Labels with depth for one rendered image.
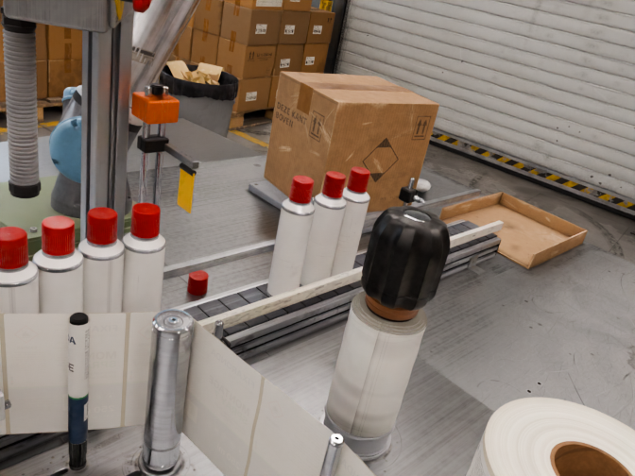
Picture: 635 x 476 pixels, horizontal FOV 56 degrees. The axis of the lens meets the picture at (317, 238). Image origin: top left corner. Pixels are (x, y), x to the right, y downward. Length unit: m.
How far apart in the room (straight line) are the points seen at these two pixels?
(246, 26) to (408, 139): 3.21
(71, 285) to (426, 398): 0.48
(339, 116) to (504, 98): 3.92
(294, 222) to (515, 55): 4.30
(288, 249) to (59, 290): 0.36
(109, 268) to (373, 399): 0.34
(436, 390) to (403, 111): 0.71
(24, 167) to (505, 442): 0.59
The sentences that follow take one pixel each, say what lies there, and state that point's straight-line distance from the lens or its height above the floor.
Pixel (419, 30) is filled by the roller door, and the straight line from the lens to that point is 5.43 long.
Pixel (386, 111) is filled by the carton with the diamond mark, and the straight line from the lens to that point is 1.35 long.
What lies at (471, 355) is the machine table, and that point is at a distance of 1.07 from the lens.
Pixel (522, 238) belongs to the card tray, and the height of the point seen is 0.83.
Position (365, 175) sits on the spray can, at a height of 1.08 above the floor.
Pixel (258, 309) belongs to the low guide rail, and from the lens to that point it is 0.89.
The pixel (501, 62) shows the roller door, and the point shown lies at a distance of 5.13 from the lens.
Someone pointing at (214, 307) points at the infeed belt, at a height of 0.88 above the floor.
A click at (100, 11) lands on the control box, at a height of 1.31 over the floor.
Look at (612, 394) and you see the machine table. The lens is 1.13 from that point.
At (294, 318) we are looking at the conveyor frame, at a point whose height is 0.87.
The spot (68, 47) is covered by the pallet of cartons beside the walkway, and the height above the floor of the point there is 0.48.
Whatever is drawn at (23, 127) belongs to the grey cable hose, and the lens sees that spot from 0.74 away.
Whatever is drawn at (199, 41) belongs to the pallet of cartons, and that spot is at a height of 0.57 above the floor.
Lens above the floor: 1.40
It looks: 26 degrees down
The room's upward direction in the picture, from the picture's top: 12 degrees clockwise
